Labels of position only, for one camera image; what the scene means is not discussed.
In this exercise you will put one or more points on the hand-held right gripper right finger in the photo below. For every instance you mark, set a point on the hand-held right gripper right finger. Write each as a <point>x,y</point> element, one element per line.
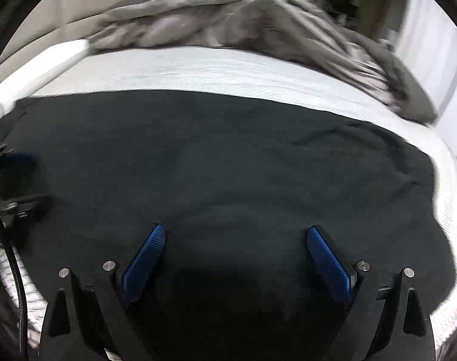
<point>330,267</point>

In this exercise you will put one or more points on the white bed frame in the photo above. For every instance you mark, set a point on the white bed frame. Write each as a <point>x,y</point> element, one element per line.
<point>37,67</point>

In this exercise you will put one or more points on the black pants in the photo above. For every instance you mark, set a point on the black pants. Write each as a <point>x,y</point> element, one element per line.
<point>228,165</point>

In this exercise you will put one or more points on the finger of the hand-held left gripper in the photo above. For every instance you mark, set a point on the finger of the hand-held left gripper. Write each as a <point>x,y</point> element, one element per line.
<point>21,157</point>
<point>23,207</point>

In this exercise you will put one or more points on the white curtain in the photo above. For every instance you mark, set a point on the white curtain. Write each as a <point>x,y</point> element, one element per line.
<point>431,26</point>

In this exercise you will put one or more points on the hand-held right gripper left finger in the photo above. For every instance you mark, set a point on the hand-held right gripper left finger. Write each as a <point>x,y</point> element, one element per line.
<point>144,263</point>

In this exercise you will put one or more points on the grey blanket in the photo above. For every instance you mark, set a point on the grey blanket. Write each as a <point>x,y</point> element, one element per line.
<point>232,15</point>

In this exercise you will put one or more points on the white honeycomb bed sheet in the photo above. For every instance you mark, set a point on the white honeycomb bed sheet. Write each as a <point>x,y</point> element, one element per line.
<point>228,71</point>

